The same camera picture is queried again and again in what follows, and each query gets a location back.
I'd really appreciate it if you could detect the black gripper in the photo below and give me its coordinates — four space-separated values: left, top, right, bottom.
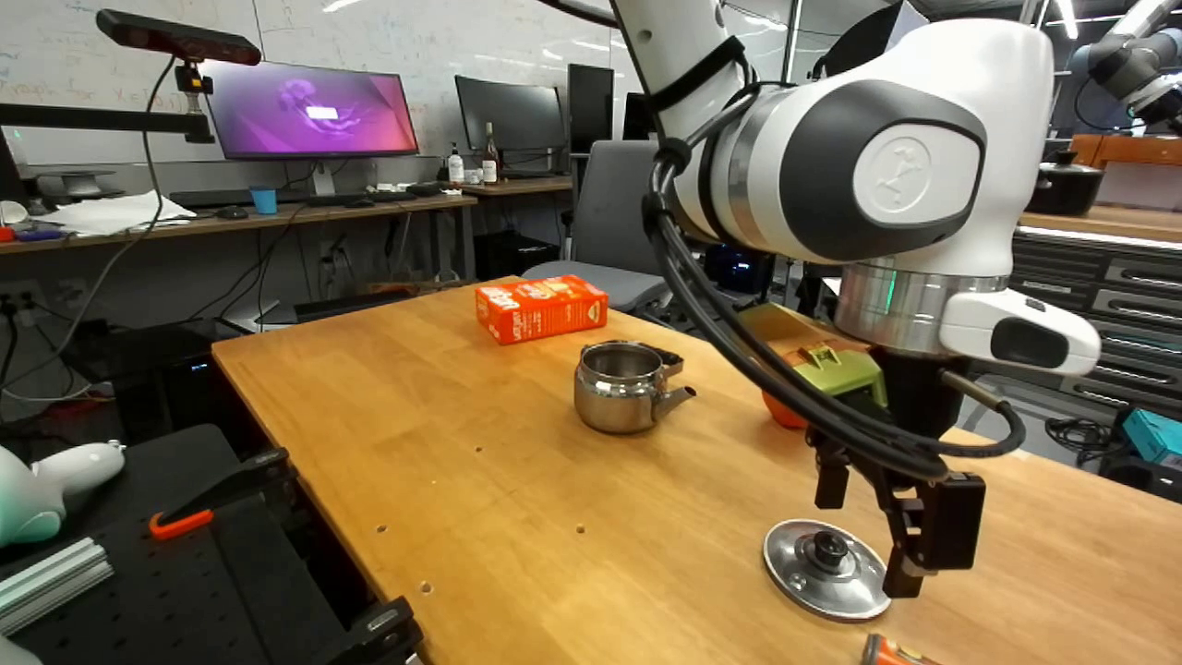
806 348 990 604

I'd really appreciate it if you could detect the steel tea pot lid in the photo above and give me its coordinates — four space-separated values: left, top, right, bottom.
759 519 896 624

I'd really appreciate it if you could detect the steel tea pot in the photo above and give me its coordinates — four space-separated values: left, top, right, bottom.
569 335 704 441

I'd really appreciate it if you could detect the black pot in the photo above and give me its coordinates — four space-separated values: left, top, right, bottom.
1029 161 1107 223

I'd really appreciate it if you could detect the red orange apple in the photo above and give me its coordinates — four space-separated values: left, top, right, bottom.
759 390 813 436

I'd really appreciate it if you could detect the yellow green wrist attachment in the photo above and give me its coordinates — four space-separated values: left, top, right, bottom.
736 300 896 406

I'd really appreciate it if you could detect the small orange metal item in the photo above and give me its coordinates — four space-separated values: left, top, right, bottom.
862 631 941 665

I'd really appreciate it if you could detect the teal case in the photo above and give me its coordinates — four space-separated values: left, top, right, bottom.
1121 402 1182 468

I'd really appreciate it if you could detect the grey drawer cabinet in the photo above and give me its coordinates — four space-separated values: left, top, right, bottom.
1009 200 1182 429

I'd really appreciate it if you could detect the orange cracker box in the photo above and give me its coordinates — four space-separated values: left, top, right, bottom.
472 270 614 348

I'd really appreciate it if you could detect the grey office chair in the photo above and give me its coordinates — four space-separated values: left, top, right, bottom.
523 137 686 315

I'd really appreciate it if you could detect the orange wooden bar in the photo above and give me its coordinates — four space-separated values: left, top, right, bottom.
1067 130 1182 174

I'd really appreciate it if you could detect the black photo softbox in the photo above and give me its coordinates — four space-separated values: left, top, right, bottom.
813 0 926 77

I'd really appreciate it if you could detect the small wooden desk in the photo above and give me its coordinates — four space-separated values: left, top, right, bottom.
472 174 584 202

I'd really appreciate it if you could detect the wide black computer monitor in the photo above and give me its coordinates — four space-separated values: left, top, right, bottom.
451 69 572 179

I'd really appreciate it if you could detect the monitor with purple screen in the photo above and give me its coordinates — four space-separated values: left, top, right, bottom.
201 60 424 200

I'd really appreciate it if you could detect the long wooden desk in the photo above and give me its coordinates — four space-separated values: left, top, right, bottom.
0 188 482 290

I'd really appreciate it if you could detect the white paper pile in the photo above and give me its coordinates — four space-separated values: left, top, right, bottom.
35 188 201 241

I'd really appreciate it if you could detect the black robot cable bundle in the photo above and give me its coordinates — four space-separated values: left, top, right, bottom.
639 130 1032 489

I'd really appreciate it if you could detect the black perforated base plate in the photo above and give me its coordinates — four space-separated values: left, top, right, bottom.
0 423 381 665

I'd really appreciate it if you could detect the black camera cable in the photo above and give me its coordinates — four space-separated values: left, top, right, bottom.
53 51 180 364

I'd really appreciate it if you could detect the aluminium rail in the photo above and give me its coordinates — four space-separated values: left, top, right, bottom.
0 536 117 640

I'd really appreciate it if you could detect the black camera bar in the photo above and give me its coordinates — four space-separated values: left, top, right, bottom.
94 9 266 69

